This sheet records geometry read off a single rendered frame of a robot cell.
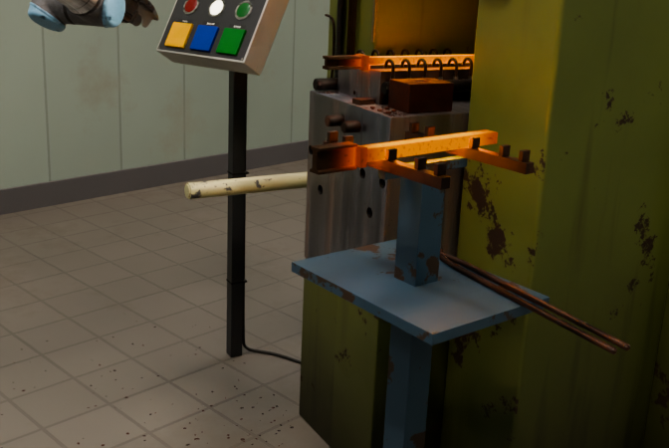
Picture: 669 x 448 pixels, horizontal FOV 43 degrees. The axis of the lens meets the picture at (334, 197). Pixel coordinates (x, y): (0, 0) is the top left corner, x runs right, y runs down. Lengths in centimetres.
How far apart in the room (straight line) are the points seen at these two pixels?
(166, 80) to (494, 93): 300
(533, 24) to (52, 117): 299
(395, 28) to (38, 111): 240
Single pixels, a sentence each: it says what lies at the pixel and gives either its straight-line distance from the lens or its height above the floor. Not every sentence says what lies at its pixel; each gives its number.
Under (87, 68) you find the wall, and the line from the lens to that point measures 441.
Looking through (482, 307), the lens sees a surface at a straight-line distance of 154.
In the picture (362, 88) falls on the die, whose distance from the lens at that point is 205.
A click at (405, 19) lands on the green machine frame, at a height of 109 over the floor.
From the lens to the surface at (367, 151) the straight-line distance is 145.
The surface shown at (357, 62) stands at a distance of 202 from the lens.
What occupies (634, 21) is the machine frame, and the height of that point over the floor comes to 114.
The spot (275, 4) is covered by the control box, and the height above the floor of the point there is 111.
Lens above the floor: 124
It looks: 16 degrees down
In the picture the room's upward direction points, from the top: 3 degrees clockwise
